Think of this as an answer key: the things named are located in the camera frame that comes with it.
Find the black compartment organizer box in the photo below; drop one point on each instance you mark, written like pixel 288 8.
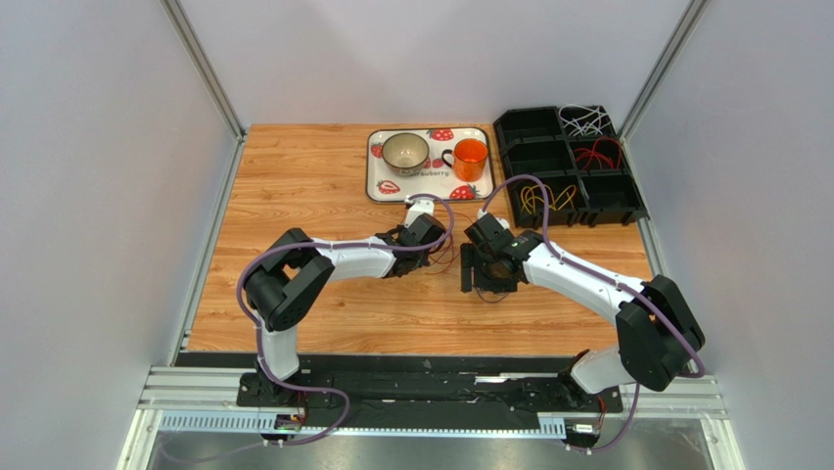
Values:
pixel 576 153

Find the aluminium frame post right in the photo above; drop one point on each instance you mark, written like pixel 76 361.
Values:
pixel 683 29

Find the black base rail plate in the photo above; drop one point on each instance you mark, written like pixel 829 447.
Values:
pixel 427 392

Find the white strawberry tray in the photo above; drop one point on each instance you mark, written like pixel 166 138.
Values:
pixel 436 177

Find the beige ceramic bowl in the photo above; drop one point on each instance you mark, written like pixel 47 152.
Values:
pixel 405 154

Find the aluminium frame post left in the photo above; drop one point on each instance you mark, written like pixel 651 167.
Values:
pixel 200 58

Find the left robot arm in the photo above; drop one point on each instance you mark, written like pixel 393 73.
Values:
pixel 277 289

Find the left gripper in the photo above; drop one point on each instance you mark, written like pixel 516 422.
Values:
pixel 425 260

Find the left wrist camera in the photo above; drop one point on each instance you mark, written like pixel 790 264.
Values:
pixel 416 207

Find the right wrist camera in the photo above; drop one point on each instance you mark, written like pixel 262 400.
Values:
pixel 484 216

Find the aluminium frame post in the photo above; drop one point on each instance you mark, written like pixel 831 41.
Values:
pixel 200 58
pixel 683 29

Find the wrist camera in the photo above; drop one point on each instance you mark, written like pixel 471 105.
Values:
pixel 484 216
pixel 416 207

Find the orange mug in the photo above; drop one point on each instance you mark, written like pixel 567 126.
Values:
pixel 467 159

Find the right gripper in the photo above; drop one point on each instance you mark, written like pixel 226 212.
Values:
pixel 472 275

